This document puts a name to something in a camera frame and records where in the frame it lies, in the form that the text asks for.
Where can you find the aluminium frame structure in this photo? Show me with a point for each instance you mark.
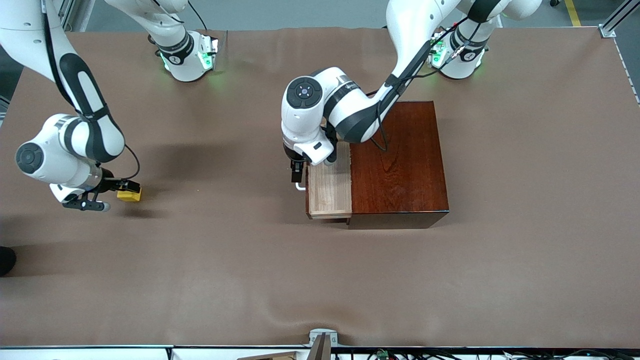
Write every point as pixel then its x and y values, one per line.
pixel 67 12

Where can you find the brown table cover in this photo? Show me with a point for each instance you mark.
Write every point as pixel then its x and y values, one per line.
pixel 200 260

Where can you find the aluminium corner profile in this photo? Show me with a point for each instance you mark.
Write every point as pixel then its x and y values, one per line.
pixel 612 25

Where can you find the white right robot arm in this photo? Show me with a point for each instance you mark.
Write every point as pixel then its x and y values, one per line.
pixel 95 135

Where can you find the yellow block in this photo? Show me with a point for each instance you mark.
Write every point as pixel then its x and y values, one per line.
pixel 130 196

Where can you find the dark brown wooden cabinet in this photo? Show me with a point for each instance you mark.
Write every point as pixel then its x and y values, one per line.
pixel 400 175

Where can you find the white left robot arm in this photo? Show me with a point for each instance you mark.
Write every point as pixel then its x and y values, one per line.
pixel 302 120

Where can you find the light wooden board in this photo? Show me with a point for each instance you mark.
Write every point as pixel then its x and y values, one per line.
pixel 275 356

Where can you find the grey metal clamp bracket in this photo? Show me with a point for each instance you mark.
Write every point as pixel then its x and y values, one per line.
pixel 322 337

